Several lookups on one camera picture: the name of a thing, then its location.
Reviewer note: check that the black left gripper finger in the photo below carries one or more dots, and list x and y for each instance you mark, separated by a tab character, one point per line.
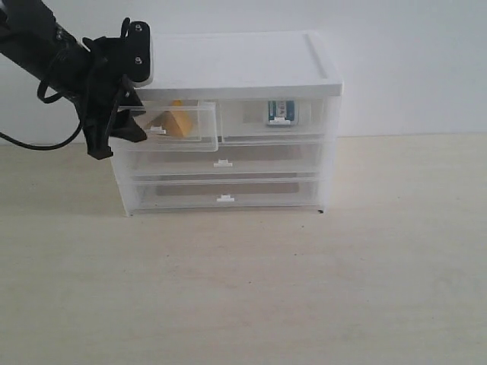
126	128
128	96

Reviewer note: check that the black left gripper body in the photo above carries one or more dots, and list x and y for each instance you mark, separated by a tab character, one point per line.
100	99

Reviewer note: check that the yellow cheese wedge toy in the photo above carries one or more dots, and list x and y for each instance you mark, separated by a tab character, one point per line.
168	123

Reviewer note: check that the white bottle teal label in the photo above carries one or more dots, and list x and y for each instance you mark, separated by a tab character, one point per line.
281	113

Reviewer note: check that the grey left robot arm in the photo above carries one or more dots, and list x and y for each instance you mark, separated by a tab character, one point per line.
33	39

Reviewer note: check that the bottom wide clear drawer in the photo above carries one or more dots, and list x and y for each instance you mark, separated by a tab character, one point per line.
284	192

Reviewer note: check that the wide clear drawer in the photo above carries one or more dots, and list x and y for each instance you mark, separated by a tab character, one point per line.
284	192
283	158

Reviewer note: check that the white plastic drawer cabinet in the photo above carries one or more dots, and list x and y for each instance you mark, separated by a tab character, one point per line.
291	65

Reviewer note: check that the middle wide clear drawer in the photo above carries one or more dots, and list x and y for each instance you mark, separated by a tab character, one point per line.
283	158

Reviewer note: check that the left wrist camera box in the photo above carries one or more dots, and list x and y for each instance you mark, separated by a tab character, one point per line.
137	52

